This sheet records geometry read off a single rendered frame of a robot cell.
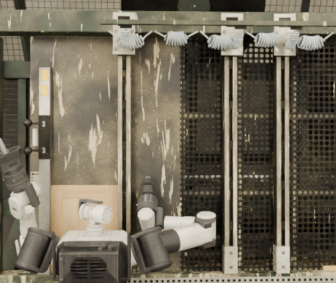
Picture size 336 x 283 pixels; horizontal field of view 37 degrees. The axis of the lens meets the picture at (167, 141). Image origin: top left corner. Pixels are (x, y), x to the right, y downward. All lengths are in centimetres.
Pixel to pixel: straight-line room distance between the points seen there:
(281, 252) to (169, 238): 69
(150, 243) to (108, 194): 56
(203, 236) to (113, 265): 42
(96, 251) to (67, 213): 67
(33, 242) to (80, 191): 53
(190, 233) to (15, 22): 121
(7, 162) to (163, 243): 66
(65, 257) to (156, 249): 34
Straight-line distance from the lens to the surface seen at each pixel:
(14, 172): 201
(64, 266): 178
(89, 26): 235
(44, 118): 238
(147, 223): 213
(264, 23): 223
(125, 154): 234
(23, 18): 241
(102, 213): 187
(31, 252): 193
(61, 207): 241
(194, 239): 198
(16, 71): 251
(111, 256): 175
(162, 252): 188
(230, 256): 239
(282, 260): 244
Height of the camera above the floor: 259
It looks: 30 degrees down
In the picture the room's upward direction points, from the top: 1 degrees clockwise
